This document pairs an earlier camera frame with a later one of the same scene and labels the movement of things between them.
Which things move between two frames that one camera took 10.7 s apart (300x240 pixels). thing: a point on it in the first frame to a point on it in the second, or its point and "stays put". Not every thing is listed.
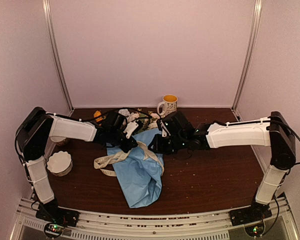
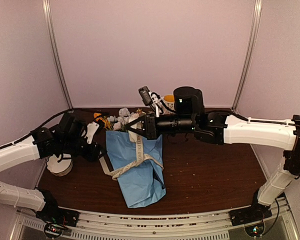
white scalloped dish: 59,163 stays put
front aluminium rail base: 28,225 stays put
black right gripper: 157,148 to 150,131
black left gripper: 131,144 to 92,154
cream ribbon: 120,156 to 141,155
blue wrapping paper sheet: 140,173 stays put
